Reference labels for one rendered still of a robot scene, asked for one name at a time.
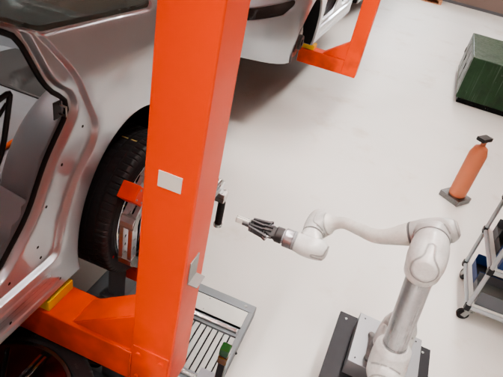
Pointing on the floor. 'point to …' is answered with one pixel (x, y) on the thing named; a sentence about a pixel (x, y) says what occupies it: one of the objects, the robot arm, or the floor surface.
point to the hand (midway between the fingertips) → (242, 221)
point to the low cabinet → (481, 75)
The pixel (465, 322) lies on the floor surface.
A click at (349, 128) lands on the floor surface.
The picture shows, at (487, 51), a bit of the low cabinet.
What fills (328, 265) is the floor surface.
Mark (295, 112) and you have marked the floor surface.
